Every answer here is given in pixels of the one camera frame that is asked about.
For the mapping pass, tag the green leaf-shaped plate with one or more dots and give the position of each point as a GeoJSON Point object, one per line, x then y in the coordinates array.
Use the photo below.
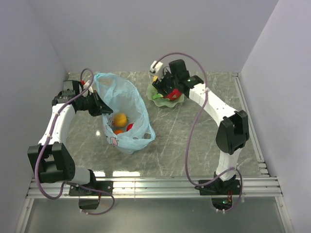
{"type": "Point", "coordinates": [160, 101]}

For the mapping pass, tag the orange fake tangerine front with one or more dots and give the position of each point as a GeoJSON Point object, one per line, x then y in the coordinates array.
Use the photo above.
{"type": "Point", "coordinates": [118, 131]}

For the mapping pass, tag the red fake dragon fruit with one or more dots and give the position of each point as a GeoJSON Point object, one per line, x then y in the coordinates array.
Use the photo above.
{"type": "Point", "coordinates": [175, 94]}

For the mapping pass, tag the red fake apple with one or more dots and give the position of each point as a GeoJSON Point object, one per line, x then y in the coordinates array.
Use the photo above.
{"type": "Point", "coordinates": [129, 127]}

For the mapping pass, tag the light blue plastic bag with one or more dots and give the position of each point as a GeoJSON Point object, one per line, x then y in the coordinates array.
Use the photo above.
{"type": "Point", "coordinates": [123, 97]}

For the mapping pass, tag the aluminium rail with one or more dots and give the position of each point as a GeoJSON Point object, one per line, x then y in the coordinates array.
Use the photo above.
{"type": "Point", "coordinates": [253, 137]}
{"type": "Point", "coordinates": [163, 187]}

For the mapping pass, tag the aluminium front rail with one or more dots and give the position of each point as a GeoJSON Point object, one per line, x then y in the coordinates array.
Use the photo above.
{"type": "Point", "coordinates": [163, 187]}

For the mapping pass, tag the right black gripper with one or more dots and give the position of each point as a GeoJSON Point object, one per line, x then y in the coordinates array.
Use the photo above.
{"type": "Point", "coordinates": [159, 85]}

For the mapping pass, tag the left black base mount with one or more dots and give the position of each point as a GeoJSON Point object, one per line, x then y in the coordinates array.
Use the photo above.
{"type": "Point", "coordinates": [90, 194]}

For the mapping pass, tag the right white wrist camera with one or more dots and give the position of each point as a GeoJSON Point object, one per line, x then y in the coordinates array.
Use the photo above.
{"type": "Point", "coordinates": [156, 69]}

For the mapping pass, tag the yellow-orange fake peach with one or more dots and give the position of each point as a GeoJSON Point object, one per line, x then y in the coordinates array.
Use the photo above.
{"type": "Point", "coordinates": [120, 120]}

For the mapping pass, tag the aluminium right side rail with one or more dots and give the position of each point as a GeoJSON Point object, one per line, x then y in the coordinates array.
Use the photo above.
{"type": "Point", "coordinates": [253, 137]}

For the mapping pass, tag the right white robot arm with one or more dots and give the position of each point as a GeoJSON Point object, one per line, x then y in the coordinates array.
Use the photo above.
{"type": "Point", "coordinates": [233, 128]}

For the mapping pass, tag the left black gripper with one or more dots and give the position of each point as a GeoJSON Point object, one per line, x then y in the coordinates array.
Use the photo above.
{"type": "Point", "coordinates": [100, 106]}

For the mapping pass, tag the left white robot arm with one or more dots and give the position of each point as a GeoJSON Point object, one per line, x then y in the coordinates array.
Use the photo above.
{"type": "Point", "coordinates": [50, 159]}

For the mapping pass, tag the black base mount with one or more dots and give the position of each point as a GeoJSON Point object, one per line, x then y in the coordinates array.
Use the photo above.
{"type": "Point", "coordinates": [90, 194]}
{"type": "Point", "coordinates": [216, 189]}

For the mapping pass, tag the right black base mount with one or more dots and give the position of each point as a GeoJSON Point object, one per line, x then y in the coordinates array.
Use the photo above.
{"type": "Point", "coordinates": [216, 189]}

